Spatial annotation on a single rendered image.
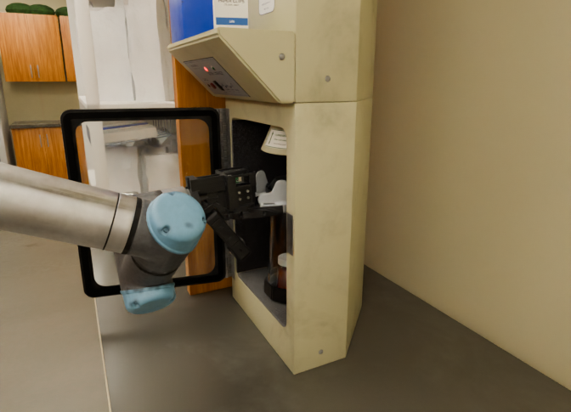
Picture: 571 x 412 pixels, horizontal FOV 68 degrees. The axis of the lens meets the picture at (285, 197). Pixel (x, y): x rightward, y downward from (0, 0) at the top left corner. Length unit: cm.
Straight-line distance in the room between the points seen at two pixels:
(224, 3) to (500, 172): 59
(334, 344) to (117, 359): 40
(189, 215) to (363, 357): 47
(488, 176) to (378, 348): 40
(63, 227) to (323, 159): 38
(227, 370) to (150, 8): 143
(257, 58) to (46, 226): 34
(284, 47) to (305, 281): 37
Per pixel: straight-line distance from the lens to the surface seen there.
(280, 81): 63
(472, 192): 97
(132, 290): 66
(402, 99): 110
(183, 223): 54
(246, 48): 61
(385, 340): 92
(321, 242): 72
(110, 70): 199
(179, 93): 96
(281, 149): 75
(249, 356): 86
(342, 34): 69
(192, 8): 82
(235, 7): 71
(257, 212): 74
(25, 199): 55
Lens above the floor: 144
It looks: 15 degrees down
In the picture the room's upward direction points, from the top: straight up
